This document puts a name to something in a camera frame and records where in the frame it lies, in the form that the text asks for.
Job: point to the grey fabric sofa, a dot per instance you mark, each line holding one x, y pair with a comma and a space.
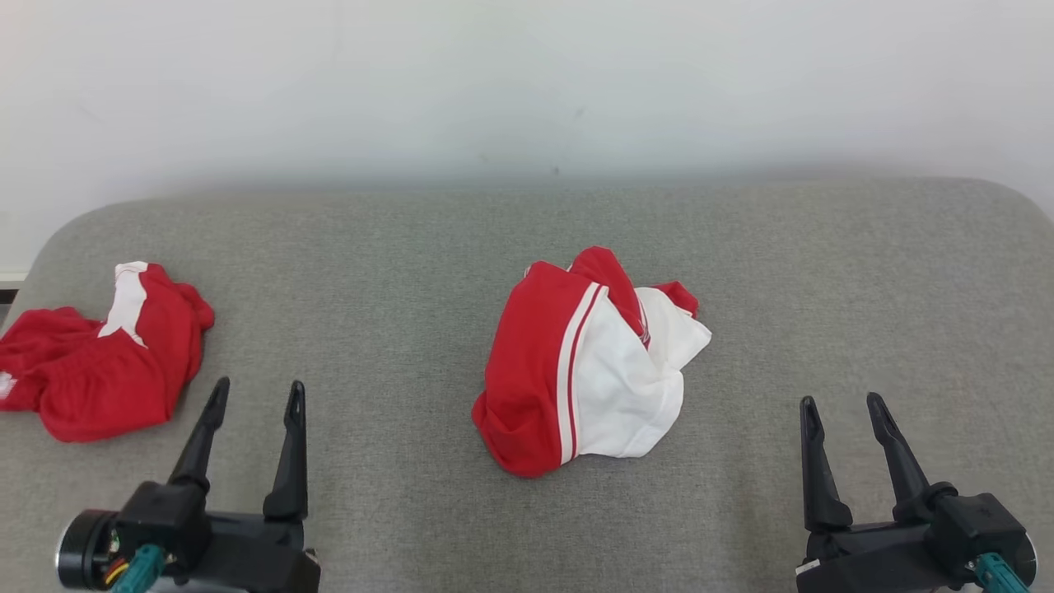
412, 288

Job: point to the red white basketball jersey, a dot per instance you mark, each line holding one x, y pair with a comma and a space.
527, 362

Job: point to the white wall baseboard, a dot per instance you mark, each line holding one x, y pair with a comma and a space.
10, 278

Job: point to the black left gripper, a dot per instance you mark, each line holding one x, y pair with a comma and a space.
239, 552

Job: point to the red shorts with white stripe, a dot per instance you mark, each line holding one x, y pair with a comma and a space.
107, 379

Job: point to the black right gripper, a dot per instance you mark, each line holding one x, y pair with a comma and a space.
889, 560

